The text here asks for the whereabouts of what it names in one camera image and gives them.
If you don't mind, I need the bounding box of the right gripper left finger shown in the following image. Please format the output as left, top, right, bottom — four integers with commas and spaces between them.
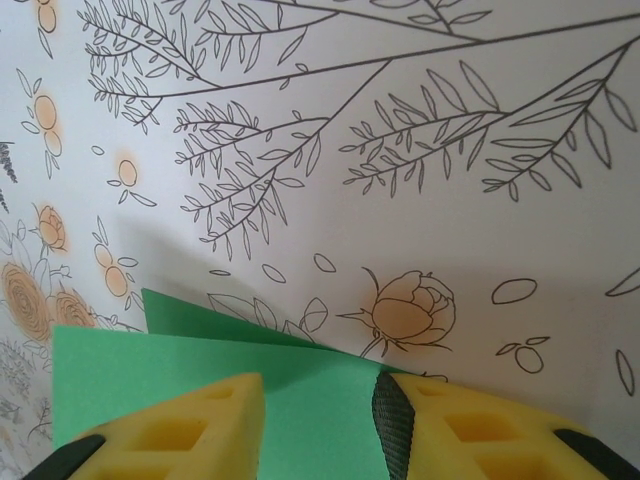
27, 371, 266, 480

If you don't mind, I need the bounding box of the green cloth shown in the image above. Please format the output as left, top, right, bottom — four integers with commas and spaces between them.
51, 287, 389, 480

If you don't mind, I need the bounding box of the floral table mat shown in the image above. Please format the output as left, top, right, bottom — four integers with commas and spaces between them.
0, 0, 640, 480

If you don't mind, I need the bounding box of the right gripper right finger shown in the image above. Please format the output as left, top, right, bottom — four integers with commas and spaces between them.
372, 370, 639, 480

